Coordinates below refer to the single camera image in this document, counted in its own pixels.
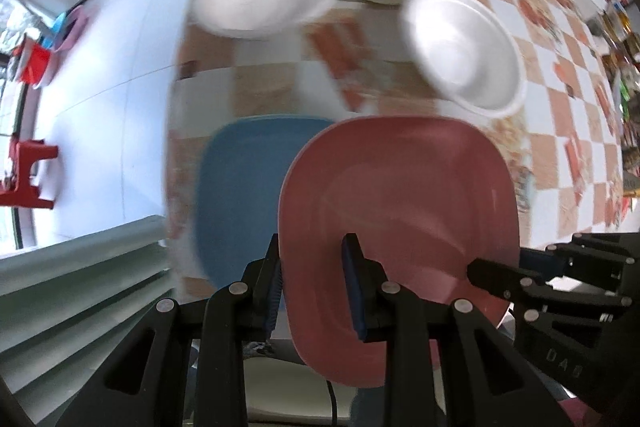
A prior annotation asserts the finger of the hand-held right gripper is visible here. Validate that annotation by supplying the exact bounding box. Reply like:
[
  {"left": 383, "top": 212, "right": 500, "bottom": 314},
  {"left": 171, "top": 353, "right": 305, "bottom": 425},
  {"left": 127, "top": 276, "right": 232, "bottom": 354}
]
[
  {"left": 467, "top": 258, "right": 632, "bottom": 324},
  {"left": 519, "top": 233, "right": 640, "bottom": 297}
]

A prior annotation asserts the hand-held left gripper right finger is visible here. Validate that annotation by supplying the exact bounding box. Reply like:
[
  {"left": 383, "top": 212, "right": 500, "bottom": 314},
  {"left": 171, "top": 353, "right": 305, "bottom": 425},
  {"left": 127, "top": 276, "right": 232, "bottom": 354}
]
[{"left": 341, "top": 233, "right": 573, "bottom": 427}]

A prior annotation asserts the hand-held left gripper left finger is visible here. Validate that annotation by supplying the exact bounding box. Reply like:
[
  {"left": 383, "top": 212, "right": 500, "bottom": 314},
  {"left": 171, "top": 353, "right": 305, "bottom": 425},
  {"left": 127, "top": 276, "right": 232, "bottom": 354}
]
[{"left": 55, "top": 233, "right": 286, "bottom": 427}]

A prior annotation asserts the blue square plate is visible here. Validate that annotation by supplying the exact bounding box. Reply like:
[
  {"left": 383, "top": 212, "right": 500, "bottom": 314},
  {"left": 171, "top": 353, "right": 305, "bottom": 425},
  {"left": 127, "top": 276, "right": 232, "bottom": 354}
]
[{"left": 192, "top": 116, "right": 336, "bottom": 290}]

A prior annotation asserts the pink square plate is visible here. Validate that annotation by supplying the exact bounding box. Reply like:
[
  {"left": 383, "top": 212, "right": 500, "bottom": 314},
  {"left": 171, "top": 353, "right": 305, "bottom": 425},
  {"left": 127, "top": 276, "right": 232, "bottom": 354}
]
[{"left": 277, "top": 116, "right": 521, "bottom": 390}]

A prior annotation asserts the maroon garment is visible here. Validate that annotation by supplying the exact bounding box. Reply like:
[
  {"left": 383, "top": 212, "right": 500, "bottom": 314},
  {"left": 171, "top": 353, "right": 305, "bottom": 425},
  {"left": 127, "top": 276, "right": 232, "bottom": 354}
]
[{"left": 550, "top": 397, "right": 607, "bottom": 427}]

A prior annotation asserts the person's jeans leg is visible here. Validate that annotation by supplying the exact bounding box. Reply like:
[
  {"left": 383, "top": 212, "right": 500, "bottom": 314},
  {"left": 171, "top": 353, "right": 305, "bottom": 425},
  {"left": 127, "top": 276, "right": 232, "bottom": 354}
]
[{"left": 350, "top": 387, "right": 388, "bottom": 427}]

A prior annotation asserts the pale green radiator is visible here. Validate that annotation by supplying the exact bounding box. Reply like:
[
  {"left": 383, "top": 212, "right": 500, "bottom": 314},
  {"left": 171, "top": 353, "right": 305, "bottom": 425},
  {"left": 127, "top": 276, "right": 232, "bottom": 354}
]
[{"left": 0, "top": 214, "right": 176, "bottom": 427}]

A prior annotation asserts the checkered printed tablecloth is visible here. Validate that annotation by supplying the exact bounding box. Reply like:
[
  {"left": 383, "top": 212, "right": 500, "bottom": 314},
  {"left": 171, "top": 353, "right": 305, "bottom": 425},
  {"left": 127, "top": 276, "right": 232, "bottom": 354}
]
[{"left": 164, "top": 0, "right": 632, "bottom": 290}]

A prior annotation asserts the red plastic stool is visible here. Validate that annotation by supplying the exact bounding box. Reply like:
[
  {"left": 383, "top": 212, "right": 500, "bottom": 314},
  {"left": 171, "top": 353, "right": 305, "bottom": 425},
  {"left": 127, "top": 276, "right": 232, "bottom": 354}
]
[{"left": 0, "top": 132, "right": 60, "bottom": 211}]

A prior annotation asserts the red bucket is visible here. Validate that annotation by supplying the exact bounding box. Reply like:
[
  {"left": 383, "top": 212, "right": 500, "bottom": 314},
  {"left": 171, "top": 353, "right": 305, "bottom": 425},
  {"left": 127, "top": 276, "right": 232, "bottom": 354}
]
[{"left": 15, "top": 39, "right": 53, "bottom": 85}]

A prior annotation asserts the pink basin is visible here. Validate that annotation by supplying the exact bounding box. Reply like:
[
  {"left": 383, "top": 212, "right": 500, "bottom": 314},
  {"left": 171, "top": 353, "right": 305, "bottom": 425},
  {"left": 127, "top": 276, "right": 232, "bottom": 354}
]
[{"left": 52, "top": 5, "right": 91, "bottom": 54}]

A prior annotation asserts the blue basin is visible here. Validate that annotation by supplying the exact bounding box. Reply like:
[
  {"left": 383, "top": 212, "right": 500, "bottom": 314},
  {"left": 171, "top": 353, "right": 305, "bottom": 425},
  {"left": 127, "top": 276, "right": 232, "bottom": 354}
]
[{"left": 41, "top": 12, "right": 71, "bottom": 50}]

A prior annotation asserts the black cable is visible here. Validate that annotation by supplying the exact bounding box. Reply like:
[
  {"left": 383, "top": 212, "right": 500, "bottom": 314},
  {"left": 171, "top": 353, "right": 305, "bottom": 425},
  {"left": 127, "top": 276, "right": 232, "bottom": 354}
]
[{"left": 325, "top": 379, "right": 342, "bottom": 427}]

